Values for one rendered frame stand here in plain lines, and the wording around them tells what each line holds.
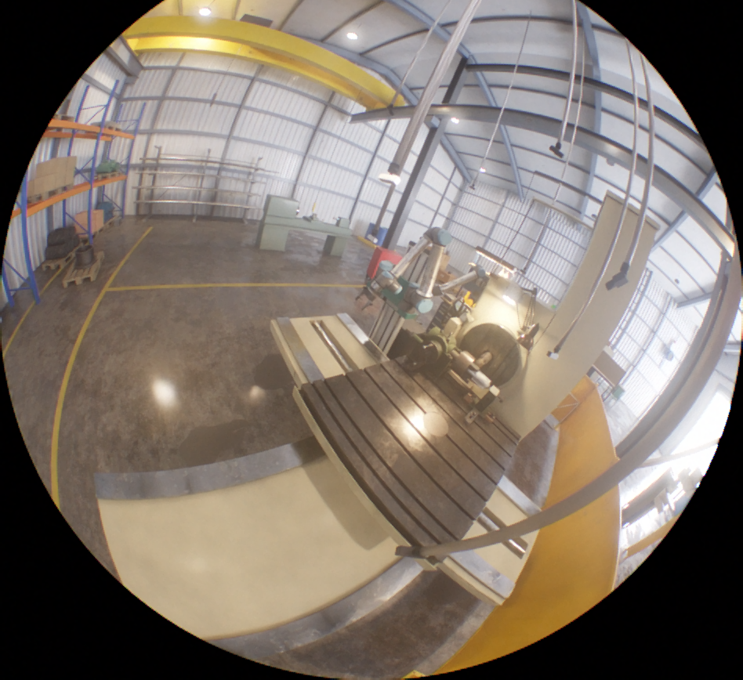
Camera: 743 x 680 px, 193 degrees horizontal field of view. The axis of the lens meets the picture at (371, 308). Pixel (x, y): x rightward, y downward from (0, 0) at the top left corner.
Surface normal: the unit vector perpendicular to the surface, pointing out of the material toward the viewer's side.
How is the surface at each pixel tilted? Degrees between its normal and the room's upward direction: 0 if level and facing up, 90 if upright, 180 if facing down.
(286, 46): 90
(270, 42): 90
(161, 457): 0
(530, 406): 90
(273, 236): 90
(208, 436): 0
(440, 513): 0
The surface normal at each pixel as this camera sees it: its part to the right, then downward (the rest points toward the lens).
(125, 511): 0.35, -0.83
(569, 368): -0.73, 0.04
